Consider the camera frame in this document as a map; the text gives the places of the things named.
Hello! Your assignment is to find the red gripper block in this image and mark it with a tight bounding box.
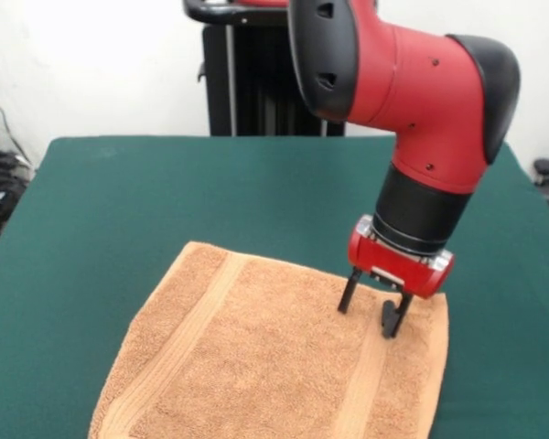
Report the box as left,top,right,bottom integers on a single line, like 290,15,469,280
337,231,456,340

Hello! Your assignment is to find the orange terry towel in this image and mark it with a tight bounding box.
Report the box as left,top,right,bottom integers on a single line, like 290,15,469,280
87,241,450,439

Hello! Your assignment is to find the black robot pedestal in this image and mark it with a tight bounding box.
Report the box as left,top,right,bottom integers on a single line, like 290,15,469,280
182,0,349,137

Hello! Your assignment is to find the dark green table cloth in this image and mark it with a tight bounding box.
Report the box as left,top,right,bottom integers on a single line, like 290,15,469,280
0,134,549,439

